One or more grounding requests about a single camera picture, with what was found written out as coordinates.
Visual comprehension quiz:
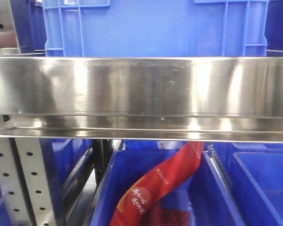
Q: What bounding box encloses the blue bin lower left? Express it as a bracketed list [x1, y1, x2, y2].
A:
[39, 138, 92, 191]

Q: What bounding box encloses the blue bin with red bag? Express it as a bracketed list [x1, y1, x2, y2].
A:
[91, 150, 244, 226]

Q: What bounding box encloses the blue bin lower right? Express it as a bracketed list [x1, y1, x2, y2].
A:
[213, 142, 283, 226]

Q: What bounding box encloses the red printed bag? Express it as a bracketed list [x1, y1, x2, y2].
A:
[110, 141, 204, 226]

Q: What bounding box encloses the large light blue crate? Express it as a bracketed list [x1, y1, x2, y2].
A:
[42, 0, 268, 57]

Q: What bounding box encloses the stainless steel shelf rail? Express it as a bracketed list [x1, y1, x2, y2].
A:
[0, 56, 283, 143]

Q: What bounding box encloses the perforated steel shelf post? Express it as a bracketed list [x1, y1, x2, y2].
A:
[0, 138, 66, 226]

